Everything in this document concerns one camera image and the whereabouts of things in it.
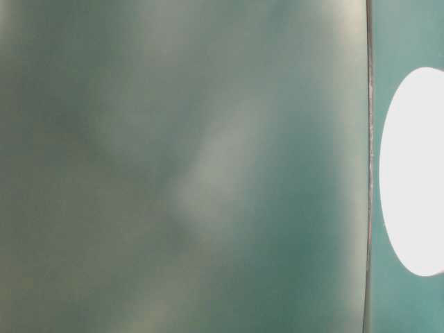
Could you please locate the white round bowl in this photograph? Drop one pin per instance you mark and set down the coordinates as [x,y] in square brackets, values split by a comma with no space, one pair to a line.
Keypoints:
[411,172]

